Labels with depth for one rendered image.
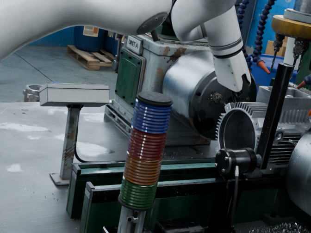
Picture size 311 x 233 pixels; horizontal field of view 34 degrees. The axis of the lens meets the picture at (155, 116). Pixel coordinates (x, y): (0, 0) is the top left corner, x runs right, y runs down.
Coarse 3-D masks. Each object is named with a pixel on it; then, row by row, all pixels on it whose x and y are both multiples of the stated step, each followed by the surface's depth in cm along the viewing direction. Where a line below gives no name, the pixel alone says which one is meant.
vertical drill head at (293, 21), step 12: (300, 0) 125; (288, 12) 126; (300, 12) 124; (276, 24) 127; (288, 24) 123; (300, 24) 122; (276, 36) 131; (288, 36) 124; (300, 36) 122; (276, 48) 132; (300, 48) 125; (300, 60) 138
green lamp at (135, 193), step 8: (128, 184) 82; (136, 184) 82; (152, 184) 83; (120, 192) 85; (128, 192) 82; (136, 192) 82; (144, 192) 82; (152, 192) 83; (120, 200) 84; (128, 200) 83; (136, 200) 82; (144, 200) 83; (152, 200) 84
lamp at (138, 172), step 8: (128, 152) 82; (128, 160) 82; (136, 160) 81; (144, 160) 80; (152, 160) 81; (160, 160) 82; (128, 168) 82; (136, 168) 81; (144, 168) 81; (152, 168) 81; (160, 168) 83; (128, 176) 82; (136, 176) 81; (144, 176) 81; (152, 176) 82; (144, 184) 82
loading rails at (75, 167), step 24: (72, 168) 120; (96, 168) 122; (120, 168) 125; (168, 168) 130; (192, 168) 133; (216, 168) 136; (72, 192) 120; (96, 192) 109; (168, 192) 118; (192, 192) 122; (264, 192) 134; (72, 216) 121; (96, 216) 111; (168, 216) 121; (192, 216) 125; (240, 216) 133; (264, 216) 136; (288, 216) 142
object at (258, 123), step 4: (228, 104) 134; (232, 104) 134; (228, 108) 134; (232, 108) 134; (256, 120) 125; (260, 120) 124; (308, 120) 133; (256, 124) 125; (260, 124) 124; (308, 124) 133; (256, 128) 125; (260, 128) 124; (216, 148) 139; (216, 152) 139; (252, 172) 128
